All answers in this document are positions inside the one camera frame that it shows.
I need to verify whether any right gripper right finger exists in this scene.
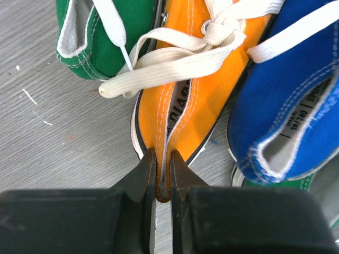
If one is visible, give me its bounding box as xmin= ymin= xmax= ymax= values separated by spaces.
xmin=169 ymin=151 xmax=338 ymax=253

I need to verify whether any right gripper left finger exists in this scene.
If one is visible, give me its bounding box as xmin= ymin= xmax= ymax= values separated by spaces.
xmin=1 ymin=149 xmax=157 ymax=253

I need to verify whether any orange sneaker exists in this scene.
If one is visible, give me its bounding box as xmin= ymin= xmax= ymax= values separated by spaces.
xmin=99 ymin=1 xmax=284 ymax=203

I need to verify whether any green sneaker lower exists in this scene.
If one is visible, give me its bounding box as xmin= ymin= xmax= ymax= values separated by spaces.
xmin=230 ymin=164 xmax=339 ymax=231

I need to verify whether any green sneaker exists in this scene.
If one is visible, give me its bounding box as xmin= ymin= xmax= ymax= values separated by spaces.
xmin=56 ymin=1 xmax=165 ymax=80
xmin=230 ymin=164 xmax=339 ymax=231

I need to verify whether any blue sneaker upper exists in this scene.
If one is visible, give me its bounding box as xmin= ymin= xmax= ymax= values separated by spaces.
xmin=227 ymin=1 xmax=338 ymax=185

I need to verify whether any green sneaker upper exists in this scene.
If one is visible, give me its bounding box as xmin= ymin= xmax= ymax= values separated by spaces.
xmin=56 ymin=1 xmax=165 ymax=80

